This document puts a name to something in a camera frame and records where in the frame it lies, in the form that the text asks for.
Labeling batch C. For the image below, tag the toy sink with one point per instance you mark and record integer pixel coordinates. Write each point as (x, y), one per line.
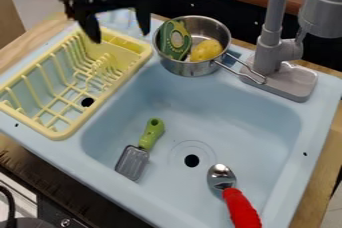
(187, 132)

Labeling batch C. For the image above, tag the tap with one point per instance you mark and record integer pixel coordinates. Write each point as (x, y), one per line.
(289, 35)

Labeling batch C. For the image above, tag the green toy avocado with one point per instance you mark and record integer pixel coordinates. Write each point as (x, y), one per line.
(174, 40)

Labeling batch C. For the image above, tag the yellow toy potato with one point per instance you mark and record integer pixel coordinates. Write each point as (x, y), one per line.
(206, 50)

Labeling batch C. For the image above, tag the silver pot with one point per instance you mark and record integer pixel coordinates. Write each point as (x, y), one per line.
(200, 65)

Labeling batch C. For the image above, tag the dish rack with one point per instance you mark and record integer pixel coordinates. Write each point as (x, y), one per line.
(67, 82)

